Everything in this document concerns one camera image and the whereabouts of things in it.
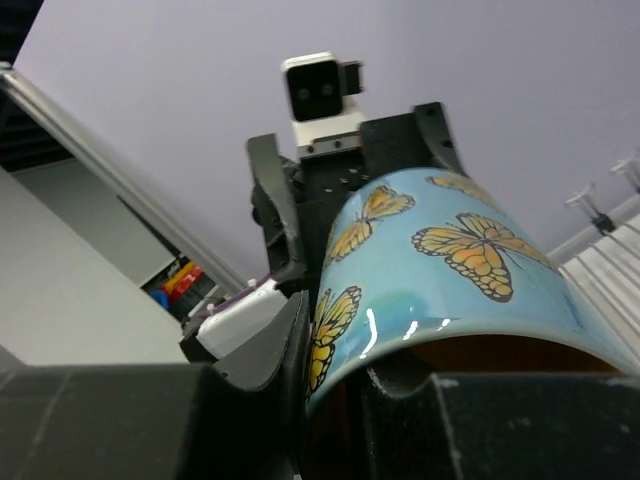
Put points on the colourful parts bins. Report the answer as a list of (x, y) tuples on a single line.
[(179, 288)]

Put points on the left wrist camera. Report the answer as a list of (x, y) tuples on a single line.
[(321, 91)]

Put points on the metal dish rack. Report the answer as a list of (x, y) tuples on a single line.
[(602, 261)]

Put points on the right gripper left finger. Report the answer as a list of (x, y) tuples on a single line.
[(235, 419)]

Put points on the light blue cup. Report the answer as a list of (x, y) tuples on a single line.
[(423, 256)]

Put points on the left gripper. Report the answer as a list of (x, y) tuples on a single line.
[(419, 139)]

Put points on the aluminium mounting rail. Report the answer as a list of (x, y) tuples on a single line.
[(103, 162)]

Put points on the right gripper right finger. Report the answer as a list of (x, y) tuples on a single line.
[(419, 425)]

